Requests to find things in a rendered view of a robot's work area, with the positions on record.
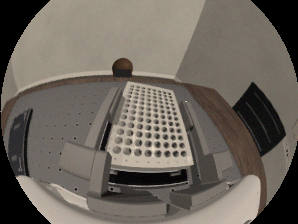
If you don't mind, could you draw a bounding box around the grey flat rectangular base plate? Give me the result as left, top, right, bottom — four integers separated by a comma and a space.
3, 81, 242, 204

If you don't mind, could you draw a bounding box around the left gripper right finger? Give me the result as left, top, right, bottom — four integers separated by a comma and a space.
169, 100, 233, 210

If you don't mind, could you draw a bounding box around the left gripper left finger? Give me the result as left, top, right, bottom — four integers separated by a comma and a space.
59, 87, 166, 220

